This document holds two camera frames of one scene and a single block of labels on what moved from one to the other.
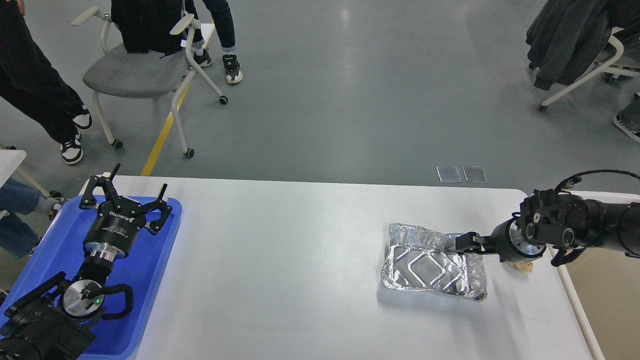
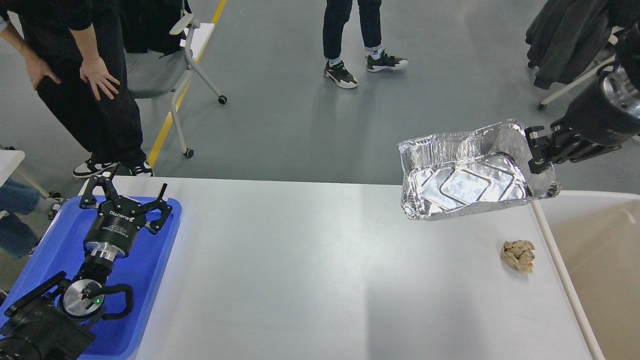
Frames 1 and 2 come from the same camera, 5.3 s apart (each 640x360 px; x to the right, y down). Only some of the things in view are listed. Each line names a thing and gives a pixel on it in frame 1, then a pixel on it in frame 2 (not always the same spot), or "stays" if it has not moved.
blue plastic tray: (144, 270) stays
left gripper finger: (89, 199) stays
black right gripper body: (514, 240) to (595, 118)
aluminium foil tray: (420, 258) to (444, 174)
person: (220, 11) to (336, 15)
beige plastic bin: (603, 286) stays
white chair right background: (610, 72) stays
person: (32, 88) to (74, 51)
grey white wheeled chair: (115, 73) stays
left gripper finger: (160, 205) stays
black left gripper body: (114, 229) stays
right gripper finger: (469, 242) to (541, 146)
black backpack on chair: (146, 24) stays
